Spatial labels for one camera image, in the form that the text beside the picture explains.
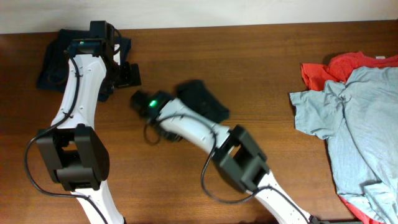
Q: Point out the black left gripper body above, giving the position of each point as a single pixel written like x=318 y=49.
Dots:
x=127 y=76

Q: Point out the dark green t-shirt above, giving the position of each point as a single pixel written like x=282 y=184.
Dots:
x=198 y=98

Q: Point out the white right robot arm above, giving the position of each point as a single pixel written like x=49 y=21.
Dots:
x=233 y=151

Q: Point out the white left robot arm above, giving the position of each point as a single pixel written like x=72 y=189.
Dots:
x=72 y=152

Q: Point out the folded navy blue garment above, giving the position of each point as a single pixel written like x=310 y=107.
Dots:
x=54 y=74

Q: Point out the red garment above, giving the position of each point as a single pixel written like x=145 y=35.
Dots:
x=340 y=68

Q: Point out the light blue-grey t-shirt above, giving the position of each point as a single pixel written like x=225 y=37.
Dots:
x=358 y=121

